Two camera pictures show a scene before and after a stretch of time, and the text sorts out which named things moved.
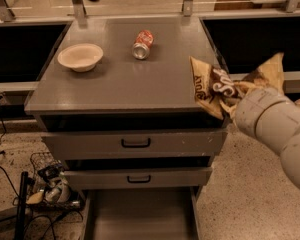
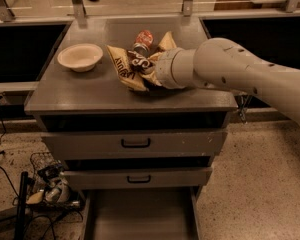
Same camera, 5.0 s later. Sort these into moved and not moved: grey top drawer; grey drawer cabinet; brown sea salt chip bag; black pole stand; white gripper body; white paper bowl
Moved: brown sea salt chip bag; white gripper body
Not moved: grey drawer cabinet; white paper bowl; grey top drawer; black pole stand
